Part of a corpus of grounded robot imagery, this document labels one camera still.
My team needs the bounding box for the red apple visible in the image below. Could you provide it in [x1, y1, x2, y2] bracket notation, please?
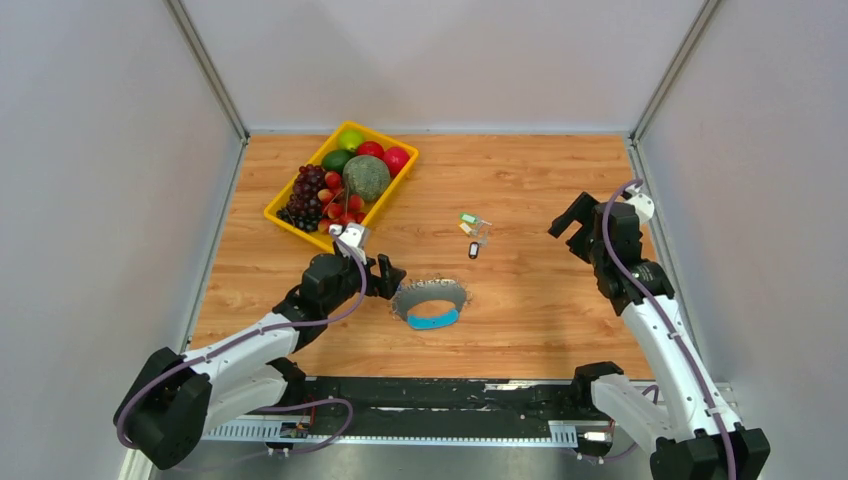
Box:
[356, 141, 385, 159]

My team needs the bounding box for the green tag key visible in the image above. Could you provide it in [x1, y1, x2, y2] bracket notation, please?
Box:
[460, 212, 490, 225]

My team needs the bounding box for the green netted melon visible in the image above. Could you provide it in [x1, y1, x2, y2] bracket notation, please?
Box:
[342, 155, 392, 203]

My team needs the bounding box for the black tag key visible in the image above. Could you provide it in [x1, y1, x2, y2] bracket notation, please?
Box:
[468, 239, 487, 260]

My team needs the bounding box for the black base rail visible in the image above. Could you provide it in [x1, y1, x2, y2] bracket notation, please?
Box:
[201, 376, 737, 448]

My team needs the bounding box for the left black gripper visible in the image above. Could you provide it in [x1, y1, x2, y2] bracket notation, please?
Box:
[322, 248, 405, 315]

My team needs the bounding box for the yellow plastic tray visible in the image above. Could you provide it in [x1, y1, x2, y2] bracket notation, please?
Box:
[264, 121, 419, 252]

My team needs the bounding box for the light green apple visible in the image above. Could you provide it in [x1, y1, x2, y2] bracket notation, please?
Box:
[336, 129, 366, 152]

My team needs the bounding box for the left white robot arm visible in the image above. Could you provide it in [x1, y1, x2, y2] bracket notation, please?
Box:
[113, 252, 407, 470]

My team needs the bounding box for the pink red fruit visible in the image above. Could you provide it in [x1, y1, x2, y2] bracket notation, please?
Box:
[382, 146, 410, 178]

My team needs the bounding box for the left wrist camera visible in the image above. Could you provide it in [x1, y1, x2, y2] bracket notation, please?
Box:
[328, 222, 370, 264]

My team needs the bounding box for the dark green lime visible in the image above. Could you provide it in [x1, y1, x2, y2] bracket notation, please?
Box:
[321, 149, 354, 174]

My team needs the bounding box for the red lychee cluster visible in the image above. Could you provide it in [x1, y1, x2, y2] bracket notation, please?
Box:
[317, 171, 366, 233]

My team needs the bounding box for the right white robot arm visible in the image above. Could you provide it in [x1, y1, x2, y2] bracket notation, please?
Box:
[548, 187, 771, 479]

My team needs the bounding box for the dark purple grape bunch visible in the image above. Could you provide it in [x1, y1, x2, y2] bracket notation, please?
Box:
[276, 165, 326, 233]

